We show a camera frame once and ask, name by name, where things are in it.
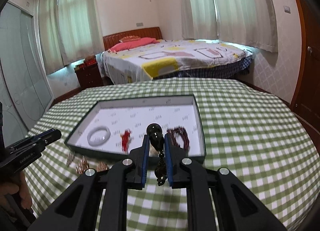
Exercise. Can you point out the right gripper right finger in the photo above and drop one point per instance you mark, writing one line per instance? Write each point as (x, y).
(216, 199)

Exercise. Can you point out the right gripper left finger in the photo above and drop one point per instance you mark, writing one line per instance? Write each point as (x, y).
(98, 199)

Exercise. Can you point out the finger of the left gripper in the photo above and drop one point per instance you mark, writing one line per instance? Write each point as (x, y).
(45, 137)
(56, 137)

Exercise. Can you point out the slim silver brooch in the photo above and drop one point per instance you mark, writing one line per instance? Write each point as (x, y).
(70, 158)

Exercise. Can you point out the pale jade bangle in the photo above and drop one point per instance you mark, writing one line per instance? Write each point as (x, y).
(98, 136)

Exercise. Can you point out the gold chain brooch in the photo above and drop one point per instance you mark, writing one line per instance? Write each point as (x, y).
(102, 166)

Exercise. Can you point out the red knot gold charm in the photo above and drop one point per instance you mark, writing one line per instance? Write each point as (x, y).
(125, 140)

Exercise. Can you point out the person left hand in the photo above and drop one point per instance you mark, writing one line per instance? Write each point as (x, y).
(16, 185)

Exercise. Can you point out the glass sliding wardrobe door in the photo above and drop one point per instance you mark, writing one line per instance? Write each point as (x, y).
(25, 94)

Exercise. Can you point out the green tray white lining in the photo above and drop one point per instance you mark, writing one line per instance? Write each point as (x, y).
(136, 114)

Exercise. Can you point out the dark wooden nightstand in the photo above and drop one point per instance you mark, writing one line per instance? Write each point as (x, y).
(88, 76)

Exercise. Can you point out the green checkered tablecloth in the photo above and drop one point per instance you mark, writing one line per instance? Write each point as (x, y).
(254, 134)

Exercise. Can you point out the red box on nightstand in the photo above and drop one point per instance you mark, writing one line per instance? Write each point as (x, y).
(90, 60)

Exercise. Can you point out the pink pillow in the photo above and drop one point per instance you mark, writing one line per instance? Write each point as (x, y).
(128, 45)

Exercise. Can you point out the left white curtain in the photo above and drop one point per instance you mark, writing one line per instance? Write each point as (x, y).
(69, 30)

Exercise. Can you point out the white curtain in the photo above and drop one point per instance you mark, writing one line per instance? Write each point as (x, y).
(69, 30)
(245, 22)

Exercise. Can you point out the bed with patterned sheet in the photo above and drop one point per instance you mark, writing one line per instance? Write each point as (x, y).
(180, 58)

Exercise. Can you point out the orange patterned pillow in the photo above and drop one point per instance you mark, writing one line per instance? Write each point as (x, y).
(129, 39)

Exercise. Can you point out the right white curtain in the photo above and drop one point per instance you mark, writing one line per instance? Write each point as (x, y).
(245, 22)

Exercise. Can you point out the wall light switch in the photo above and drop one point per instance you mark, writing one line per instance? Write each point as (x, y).
(287, 9)

